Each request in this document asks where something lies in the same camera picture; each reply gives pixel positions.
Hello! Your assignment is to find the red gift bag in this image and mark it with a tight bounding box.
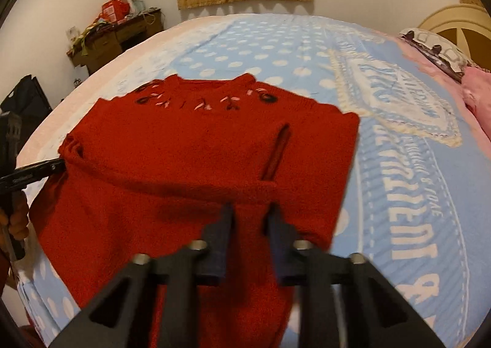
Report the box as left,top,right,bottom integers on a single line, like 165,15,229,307
100,0,131,24

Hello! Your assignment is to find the black folding chair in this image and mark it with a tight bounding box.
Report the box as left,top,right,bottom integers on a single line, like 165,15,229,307
1,74,52,151

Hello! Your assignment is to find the cream wooden headboard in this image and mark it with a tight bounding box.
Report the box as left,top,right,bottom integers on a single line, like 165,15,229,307
419,4,490,70

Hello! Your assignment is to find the dark brown wooden desk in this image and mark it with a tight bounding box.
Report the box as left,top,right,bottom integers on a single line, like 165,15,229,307
67,8,164,75

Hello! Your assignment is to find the red knitted sweater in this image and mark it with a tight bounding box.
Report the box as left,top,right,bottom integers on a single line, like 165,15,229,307
30,73,360,347

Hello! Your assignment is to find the car print pillow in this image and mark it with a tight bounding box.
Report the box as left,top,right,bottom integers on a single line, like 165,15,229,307
399,28,474,84

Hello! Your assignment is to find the pink blue dotted bed blanket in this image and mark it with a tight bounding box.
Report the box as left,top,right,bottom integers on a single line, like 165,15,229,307
18,14,490,347

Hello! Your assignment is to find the pink folded blanket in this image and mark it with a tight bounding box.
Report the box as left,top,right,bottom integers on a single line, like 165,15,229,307
461,66,491,138

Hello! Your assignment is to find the person's left hand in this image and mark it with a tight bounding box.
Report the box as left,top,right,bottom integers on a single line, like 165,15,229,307
1,191,29,241

